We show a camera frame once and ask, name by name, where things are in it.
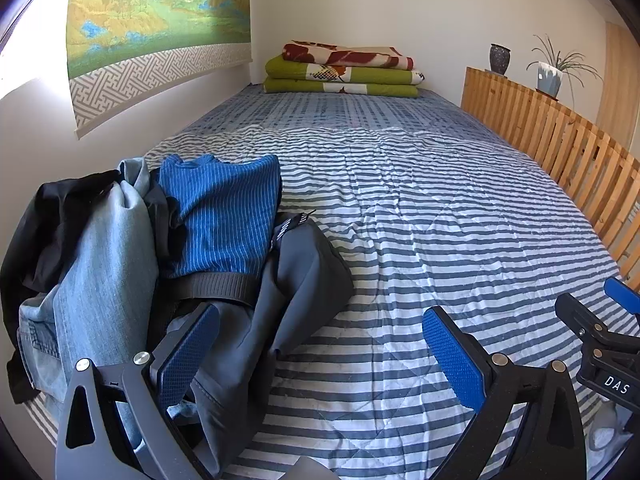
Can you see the person's right hand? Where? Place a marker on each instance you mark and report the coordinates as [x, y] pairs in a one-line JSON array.
[[606, 427]]

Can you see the red patterned folded blanket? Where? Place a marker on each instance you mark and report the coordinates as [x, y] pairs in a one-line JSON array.
[[345, 56]]

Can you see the blue striped sweater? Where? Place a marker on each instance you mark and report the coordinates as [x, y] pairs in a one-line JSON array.
[[222, 215]]

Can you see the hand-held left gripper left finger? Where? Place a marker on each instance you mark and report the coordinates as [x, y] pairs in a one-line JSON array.
[[185, 360]]

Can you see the landscape wall hanging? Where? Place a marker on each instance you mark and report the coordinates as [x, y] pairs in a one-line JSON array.
[[150, 20]]

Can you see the striped blue white bedspread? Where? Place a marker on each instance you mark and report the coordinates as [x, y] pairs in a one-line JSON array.
[[400, 210]]

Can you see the light blue jeans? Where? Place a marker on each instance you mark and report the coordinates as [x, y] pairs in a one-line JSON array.
[[105, 270]]

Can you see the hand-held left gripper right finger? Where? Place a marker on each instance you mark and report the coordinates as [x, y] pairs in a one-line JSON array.
[[452, 357]]

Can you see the wooden slatted bed rail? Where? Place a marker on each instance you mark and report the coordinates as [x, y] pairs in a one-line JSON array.
[[565, 135]]

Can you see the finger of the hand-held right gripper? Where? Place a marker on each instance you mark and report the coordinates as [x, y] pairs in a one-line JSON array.
[[580, 315], [621, 291]]

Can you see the black garment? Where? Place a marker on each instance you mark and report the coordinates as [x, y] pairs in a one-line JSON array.
[[45, 220]]

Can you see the dark ceramic vase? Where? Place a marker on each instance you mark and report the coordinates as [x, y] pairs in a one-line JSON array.
[[500, 59]]

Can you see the potted plant in pale pot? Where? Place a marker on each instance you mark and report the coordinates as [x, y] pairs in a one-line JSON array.
[[550, 79]]

